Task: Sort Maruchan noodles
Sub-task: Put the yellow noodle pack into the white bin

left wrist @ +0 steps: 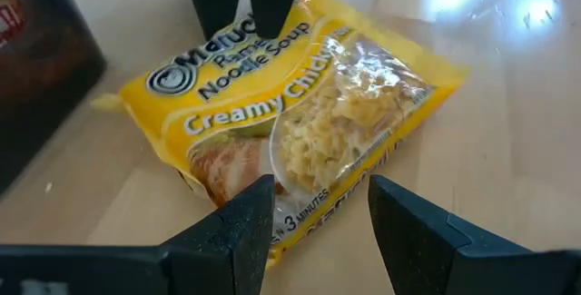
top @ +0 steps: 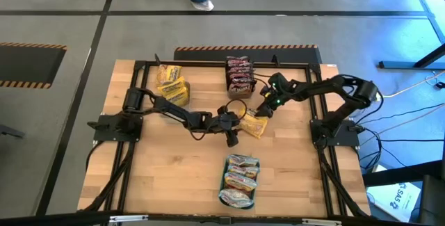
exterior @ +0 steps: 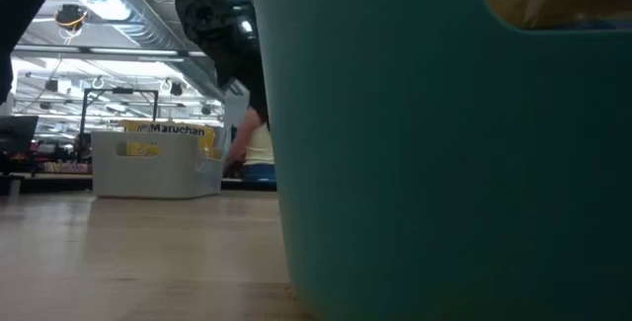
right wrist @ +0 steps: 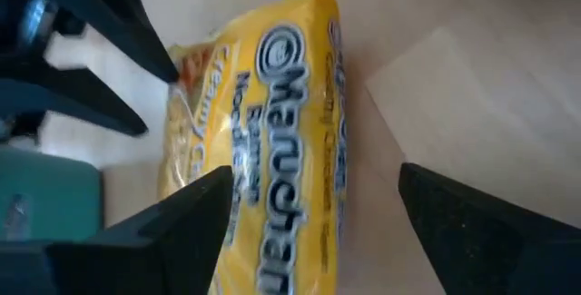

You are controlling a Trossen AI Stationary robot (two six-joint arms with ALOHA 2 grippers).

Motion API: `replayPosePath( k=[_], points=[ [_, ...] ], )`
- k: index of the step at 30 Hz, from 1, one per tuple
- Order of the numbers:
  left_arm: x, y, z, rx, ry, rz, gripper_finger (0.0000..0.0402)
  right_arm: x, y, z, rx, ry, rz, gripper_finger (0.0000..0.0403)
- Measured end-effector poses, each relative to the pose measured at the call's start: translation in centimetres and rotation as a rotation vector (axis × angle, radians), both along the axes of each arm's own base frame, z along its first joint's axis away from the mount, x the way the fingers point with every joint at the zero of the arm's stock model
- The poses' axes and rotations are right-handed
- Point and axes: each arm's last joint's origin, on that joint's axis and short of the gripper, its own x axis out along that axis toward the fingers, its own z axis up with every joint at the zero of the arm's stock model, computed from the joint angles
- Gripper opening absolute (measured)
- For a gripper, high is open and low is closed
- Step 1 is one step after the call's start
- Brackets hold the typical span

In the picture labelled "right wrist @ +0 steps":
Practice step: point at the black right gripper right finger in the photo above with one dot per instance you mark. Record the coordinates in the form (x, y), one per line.
(490, 249)

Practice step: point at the yellow Maruchan ramen pack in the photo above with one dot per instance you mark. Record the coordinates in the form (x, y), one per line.
(281, 127)

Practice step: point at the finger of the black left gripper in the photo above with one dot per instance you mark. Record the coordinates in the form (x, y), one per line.
(68, 97)
(131, 22)

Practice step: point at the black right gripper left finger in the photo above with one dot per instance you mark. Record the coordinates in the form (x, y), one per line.
(159, 258)

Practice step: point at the teal plastic bin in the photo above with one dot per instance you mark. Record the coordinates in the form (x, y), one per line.
(50, 190)

